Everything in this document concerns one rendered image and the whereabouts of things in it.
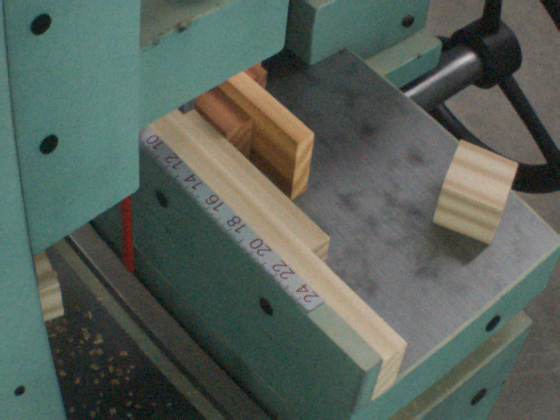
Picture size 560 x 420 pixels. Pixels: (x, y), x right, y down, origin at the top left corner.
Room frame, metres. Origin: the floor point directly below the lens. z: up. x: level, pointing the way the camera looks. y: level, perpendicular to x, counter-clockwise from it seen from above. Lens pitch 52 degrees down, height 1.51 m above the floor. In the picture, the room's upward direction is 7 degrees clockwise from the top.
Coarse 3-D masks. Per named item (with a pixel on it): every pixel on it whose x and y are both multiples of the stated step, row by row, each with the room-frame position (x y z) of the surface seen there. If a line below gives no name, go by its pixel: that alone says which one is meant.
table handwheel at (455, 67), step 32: (544, 0) 0.71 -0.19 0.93; (480, 32) 0.75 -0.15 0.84; (512, 32) 0.77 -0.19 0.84; (448, 64) 0.72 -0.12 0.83; (480, 64) 0.73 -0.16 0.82; (512, 64) 0.74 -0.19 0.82; (416, 96) 0.67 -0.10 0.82; (448, 96) 0.69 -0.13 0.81; (512, 96) 0.73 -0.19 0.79; (448, 128) 0.77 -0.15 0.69; (544, 128) 0.71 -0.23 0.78; (512, 160) 0.72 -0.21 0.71; (544, 192) 0.68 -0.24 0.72
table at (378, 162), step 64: (320, 64) 0.62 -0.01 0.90; (384, 64) 0.66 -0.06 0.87; (320, 128) 0.55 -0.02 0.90; (384, 128) 0.56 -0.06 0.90; (320, 192) 0.50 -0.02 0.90; (384, 192) 0.51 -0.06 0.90; (512, 192) 0.52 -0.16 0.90; (192, 256) 0.44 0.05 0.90; (384, 256) 0.45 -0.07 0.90; (448, 256) 0.46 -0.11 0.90; (512, 256) 0.47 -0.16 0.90; (256, 320) 0.40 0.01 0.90; (384, 320) 0.41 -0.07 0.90; (448, 320) 0.41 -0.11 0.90; (320, 384) 0.35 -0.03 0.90
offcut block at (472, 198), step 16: (464, 144) 0.52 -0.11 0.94; (464, 160) 0.51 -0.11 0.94; (480, 160) 0.51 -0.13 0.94; (496, 160) 0.51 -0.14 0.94; (448, 176) 0.49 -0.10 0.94; (464, 176) 0.50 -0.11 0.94; (480, 176) 0.50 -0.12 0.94; (496, 176) 0.50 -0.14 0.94; (512, 176) 0.50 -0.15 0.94; (448, 192) 0.48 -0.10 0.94; (464, 192) 0.48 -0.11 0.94; (480, 192) 0.48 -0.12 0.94; (496, 192) 0.49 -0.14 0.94; (448, 208) 0.48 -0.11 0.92; (464, 208) 0.48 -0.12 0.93; (480, 208) 0.48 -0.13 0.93; (496, 208) 0.47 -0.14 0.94; (448, 224) 0.48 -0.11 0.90; (464, 224) 0.48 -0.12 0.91; (480, 224) 0.48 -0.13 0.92; (496, 224) 0.47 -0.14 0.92; (480, 240) 0.47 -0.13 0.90
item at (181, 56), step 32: (160, 0) 0.49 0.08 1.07; (192, 0) 0.49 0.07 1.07; (224, 0) 0.49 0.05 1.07; (256, 0) 0.51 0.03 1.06; (288, 0) 0.53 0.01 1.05; (160, 32) 0.46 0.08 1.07; (192, 32) 0.47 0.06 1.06; (224, 32) 0.49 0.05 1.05; (256, 32) 0.51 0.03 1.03; (160, 64) 0.46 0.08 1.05; (192, 64) 0.47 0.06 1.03; (224, 64) 0.49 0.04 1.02; (160, 96) 0.46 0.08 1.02; (192, 96) 0.47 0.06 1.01
